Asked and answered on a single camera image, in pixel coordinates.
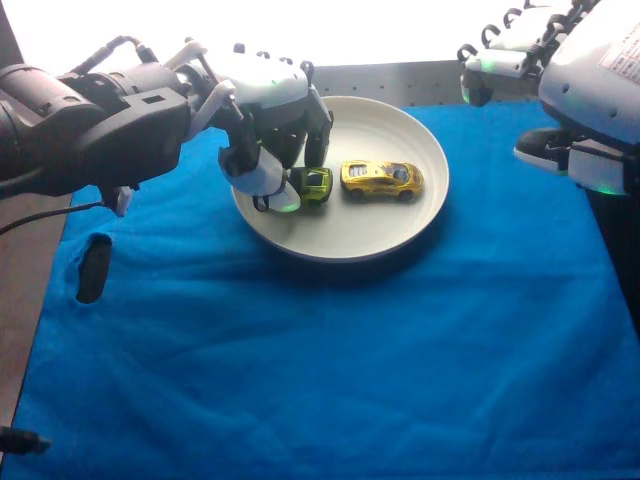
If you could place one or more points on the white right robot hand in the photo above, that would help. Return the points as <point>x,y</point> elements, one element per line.
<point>590,65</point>

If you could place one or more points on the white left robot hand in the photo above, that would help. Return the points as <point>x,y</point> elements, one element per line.
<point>270,80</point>

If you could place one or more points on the green toy car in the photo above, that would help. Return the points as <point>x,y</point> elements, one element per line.
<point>315,187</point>

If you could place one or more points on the yellow toy car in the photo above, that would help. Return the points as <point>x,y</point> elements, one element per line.
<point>380,181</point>

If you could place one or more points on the white round plate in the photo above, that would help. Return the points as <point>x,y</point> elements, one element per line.
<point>360,225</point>

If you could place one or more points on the white curtain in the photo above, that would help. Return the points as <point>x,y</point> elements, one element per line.
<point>300,30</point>

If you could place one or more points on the blue cloth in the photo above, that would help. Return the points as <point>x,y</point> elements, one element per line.
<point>320,360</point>

